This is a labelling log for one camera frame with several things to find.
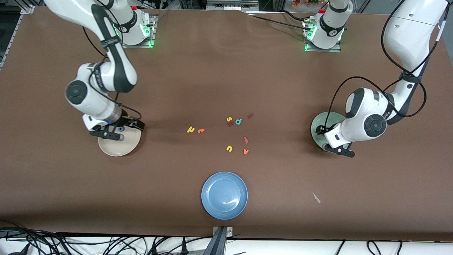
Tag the white paper scrap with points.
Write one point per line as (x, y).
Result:
(316, 197)

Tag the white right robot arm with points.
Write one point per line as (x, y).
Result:
(88, 102)

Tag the orange flowers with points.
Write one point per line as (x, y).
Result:
(308, 3)

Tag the beige brown plate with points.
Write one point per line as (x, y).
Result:
(120, 147)

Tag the blue plate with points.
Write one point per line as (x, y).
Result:
(224, 195)

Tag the yellow letter h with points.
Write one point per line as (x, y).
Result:
(190, 129)

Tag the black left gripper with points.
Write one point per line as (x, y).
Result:
(321, 130)

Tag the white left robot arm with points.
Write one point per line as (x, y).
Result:
(357, 127)

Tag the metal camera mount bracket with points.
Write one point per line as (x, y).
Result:
(220, 244)

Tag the green plate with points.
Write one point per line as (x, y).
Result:
(325, 118)

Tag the aluminium frame equipment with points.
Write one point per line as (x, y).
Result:
(231, 5)

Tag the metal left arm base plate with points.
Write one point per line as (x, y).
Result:
(318, 50)

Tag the aluminium table profile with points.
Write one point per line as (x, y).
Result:
(28, 9)

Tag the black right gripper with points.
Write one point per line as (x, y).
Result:
(131, 123)

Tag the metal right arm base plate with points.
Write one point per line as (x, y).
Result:
(153, 39)

